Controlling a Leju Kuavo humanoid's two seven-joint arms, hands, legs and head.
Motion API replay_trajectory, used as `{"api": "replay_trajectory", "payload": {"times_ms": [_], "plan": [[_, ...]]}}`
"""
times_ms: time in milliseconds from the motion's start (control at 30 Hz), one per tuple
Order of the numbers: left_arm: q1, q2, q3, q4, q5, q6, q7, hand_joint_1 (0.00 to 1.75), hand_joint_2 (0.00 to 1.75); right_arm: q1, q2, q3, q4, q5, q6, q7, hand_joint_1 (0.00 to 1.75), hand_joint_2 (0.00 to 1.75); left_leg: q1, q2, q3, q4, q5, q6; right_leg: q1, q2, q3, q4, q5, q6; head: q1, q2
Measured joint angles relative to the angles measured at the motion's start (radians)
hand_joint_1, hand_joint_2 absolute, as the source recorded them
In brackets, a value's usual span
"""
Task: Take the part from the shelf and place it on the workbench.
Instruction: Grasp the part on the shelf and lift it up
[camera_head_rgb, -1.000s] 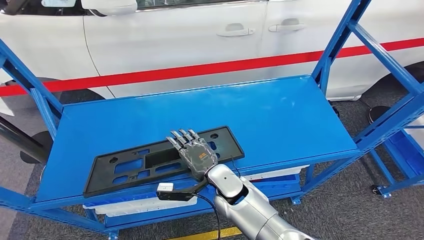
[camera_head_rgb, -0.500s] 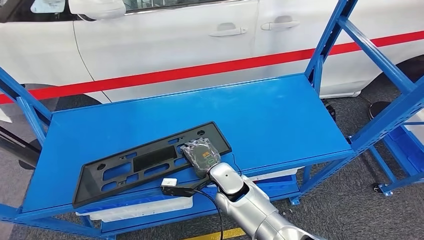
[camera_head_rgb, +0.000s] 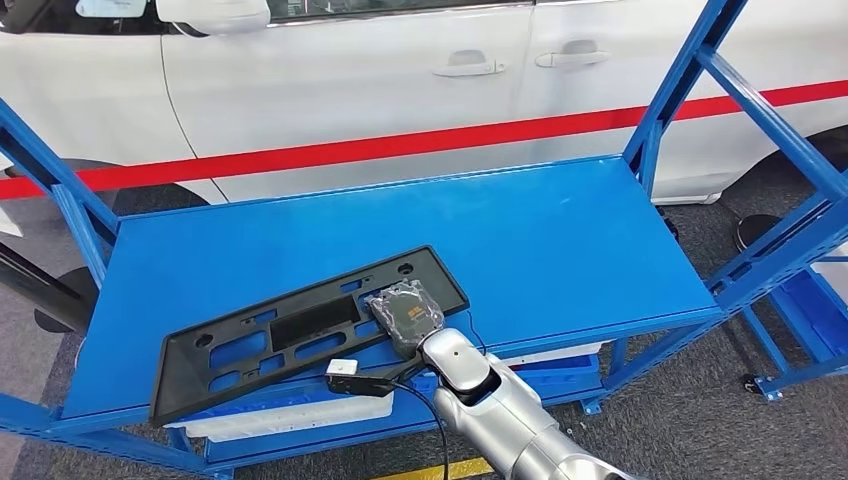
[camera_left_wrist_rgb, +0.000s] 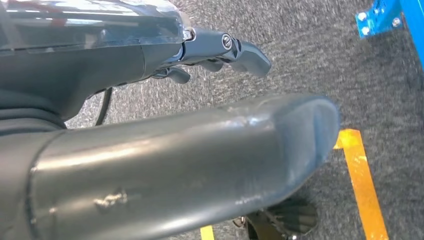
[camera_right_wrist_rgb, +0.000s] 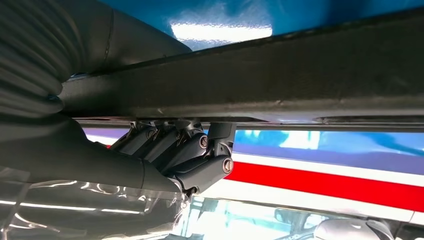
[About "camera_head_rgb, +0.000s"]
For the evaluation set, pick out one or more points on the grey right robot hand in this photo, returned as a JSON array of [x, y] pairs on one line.
[[407, 314]]

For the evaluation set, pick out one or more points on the black plastic plate frame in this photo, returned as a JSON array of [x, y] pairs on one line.
[[311, 328]]

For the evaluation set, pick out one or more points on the blue metal shelf rack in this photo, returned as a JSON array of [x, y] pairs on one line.
[[808, 318], [530, 252]]

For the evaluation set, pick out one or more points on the blue plastic bin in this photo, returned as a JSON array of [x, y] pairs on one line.
[[563, 374]]

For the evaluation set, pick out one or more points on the red barrier belt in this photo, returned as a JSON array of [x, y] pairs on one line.
[[397, 142]]

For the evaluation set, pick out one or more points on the white car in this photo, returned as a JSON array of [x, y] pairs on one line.
[[331, 86]]

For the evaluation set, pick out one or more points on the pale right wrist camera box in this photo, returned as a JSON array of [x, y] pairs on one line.
[[342, 368]]

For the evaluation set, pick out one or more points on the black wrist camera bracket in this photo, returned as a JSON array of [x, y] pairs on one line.
[[361, 385]]

